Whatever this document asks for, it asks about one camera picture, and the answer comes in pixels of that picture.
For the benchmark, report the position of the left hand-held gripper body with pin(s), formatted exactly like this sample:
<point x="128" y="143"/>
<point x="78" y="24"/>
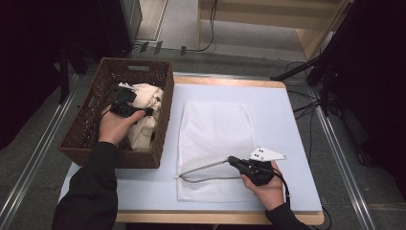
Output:
<point x="126" y="96"/>

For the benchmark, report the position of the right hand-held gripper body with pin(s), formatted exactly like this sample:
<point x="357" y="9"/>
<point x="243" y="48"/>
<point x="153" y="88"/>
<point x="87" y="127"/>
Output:
<point x="255" y="169"/>

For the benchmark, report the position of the cream cloth garment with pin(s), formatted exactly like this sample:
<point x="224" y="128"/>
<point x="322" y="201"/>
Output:
<point x="145" y="131"/>

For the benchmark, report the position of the white mesh laundry bag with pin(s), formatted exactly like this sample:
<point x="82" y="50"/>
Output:
<point x="214" y="127"/>

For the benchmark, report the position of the brown wicker basket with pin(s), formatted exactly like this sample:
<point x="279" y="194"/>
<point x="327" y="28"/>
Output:
<point x="140" y="158"/>

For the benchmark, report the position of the person's right hand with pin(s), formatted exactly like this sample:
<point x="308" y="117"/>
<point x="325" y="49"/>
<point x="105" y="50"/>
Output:
<point x="269" y="193"/>

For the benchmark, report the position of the person's left hand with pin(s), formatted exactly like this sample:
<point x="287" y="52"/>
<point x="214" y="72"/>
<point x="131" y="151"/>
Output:
<point x="113" y="129"/>

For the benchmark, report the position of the pale blue table mat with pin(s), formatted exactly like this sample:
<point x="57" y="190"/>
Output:
<point x="281" y="127"/>

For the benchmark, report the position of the black power plug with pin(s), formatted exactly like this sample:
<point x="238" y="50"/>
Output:
<point x="183" y="50"/>
<point x="144" y="47"/>
<point x="158" y="47"/>

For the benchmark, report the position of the black metal stand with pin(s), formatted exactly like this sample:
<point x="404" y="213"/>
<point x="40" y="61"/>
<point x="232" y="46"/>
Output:
<point x="63" y="76"/>

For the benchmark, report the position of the dark cabinet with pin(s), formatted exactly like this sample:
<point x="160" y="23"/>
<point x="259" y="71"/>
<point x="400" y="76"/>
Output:
<point x="124" y="22"/>

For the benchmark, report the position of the wooden table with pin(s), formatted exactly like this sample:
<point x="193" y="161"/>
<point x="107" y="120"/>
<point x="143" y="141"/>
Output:
<point x="223" y="81"/>

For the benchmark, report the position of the black curtain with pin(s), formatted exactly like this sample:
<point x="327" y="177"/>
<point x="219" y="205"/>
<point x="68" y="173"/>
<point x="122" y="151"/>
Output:
<point x="28" y="64"/>
<point x="379" y="80"/>

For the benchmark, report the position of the black tripod stand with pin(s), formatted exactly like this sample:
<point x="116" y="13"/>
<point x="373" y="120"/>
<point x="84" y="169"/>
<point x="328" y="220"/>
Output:
<point x="325" y="80"/>

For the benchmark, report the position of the light wooden shelf unit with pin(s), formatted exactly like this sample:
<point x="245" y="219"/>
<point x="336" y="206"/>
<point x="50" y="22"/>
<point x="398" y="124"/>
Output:
<point x="255" y="19"/>

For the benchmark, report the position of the metal floor rail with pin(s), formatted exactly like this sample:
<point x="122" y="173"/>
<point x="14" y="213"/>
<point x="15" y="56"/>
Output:
<point x="35" y="159"/>
<point x="335" y="150"/>

